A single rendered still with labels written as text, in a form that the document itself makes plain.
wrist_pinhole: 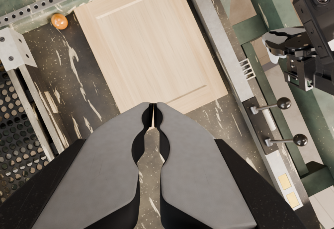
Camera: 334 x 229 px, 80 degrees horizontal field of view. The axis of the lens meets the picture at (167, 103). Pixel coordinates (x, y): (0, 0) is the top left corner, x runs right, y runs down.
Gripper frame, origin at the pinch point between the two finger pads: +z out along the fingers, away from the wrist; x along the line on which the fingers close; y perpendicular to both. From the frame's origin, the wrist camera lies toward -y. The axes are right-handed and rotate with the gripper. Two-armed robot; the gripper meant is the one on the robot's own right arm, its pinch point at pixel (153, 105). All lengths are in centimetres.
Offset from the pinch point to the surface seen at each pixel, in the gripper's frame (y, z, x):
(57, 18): 3, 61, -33
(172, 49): 12, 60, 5
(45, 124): 34, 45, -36
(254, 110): 28, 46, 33
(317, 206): 196, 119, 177
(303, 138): 30, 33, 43
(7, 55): 13, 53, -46
